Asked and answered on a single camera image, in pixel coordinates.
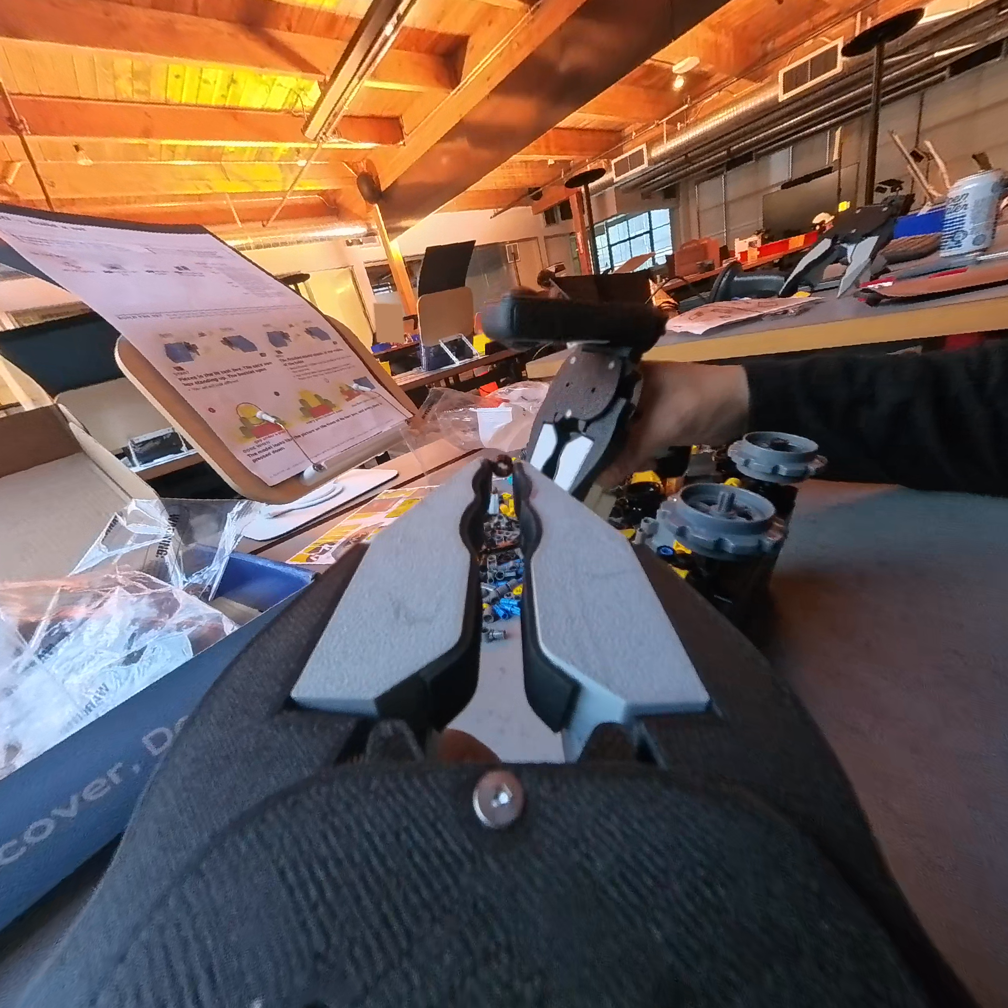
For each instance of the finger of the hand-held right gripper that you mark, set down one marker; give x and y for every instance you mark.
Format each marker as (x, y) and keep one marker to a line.
(544, 450)
(575, 463)

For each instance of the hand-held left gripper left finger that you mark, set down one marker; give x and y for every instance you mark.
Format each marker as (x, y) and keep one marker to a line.
(394, 614)

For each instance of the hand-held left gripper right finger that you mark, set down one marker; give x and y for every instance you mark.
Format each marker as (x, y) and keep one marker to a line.
(606, 622)

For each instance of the pile of small building pieces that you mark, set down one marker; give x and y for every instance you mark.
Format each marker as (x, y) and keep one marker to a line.
(500, 583)

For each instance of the person's right forearm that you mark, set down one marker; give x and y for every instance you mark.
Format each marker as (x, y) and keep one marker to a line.
(866, 417)

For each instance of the grey desk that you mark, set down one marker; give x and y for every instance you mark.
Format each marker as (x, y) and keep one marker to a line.
(890, 630)

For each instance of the person's right hand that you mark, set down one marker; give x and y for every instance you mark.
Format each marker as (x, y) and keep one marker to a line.
(685, 409)

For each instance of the small clear plastic bag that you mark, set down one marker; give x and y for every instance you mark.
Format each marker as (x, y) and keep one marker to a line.
(472, 417)

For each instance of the open instruction booklet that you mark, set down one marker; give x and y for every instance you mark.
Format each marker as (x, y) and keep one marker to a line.
(354, 527)

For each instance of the short black floor lamp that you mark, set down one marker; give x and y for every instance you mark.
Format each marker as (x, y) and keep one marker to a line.
(587, 220)

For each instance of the black toy vehicle model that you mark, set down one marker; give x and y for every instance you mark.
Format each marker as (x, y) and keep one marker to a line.
(724, 575)

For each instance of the black and wooden chair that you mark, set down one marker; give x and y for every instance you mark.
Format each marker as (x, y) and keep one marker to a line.
(446, 291)

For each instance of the folded paper leaflet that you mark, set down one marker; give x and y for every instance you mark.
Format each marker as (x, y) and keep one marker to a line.
(740, 313)

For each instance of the wooden book stand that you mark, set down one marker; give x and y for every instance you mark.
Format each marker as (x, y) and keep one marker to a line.
(236, 464)

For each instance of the dark monitor screen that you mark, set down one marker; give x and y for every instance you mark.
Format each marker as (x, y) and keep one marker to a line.
(799, 205)

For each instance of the black and grey tool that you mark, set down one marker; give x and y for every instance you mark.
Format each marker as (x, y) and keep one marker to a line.
(846, 244)

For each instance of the grey table with wooden edge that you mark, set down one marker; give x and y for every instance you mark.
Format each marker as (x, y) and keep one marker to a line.
(866, 315)

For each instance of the clear plastic bags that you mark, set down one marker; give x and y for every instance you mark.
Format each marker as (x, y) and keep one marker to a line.
(94, 653)

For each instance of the long ceiling light fixture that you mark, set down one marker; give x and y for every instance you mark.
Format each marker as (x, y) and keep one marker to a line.
(354, 71)

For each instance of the large instruction manual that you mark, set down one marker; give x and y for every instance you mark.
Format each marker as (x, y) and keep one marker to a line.
(197, 331)

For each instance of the dark blue cardboard box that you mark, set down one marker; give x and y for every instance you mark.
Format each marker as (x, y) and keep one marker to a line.
(79, 756)

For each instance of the tall black floor lamp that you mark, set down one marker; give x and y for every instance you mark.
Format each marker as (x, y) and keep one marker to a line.
(874, 94)

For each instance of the white and blue drink can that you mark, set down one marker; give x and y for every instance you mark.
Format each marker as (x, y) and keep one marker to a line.
(972, 212)

